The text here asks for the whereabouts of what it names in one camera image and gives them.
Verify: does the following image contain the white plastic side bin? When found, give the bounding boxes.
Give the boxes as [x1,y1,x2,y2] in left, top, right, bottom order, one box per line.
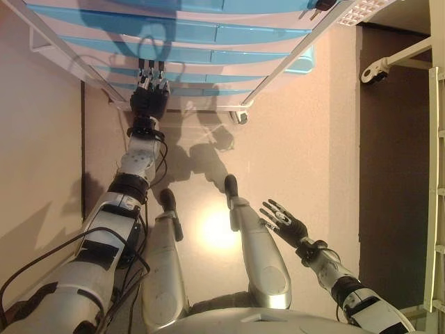
[29,26,88,83]

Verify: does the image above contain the grey cart caster wheel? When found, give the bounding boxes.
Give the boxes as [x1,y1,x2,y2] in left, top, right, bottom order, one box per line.
[229,110,250,125]

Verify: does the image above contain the cart lock with keys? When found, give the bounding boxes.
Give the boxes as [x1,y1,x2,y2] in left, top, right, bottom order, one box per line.
[300,0,337,20]

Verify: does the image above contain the white slatted rail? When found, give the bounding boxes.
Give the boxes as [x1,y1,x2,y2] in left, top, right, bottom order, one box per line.
[423,65,445,314]

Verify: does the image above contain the white mesh side basket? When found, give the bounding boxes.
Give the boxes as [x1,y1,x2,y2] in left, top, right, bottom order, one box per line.
[337,0,378,27]

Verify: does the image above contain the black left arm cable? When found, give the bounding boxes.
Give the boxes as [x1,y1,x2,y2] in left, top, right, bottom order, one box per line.
[0,138,170,334]

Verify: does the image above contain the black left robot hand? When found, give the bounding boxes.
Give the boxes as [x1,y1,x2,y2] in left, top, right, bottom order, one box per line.
[130,58,171,121]

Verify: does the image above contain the silver right robot leg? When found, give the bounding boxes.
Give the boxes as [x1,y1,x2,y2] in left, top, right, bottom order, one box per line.
[224,175,293,310]

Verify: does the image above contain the grey robot torso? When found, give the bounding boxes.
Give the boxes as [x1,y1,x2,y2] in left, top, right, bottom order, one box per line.
[152,305,383,334]

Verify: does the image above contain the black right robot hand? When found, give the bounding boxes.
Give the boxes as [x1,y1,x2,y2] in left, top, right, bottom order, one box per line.
[258,198,310,249]

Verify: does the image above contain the white medical cart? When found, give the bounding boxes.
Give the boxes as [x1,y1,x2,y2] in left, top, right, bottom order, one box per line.
[20,0,380,125]

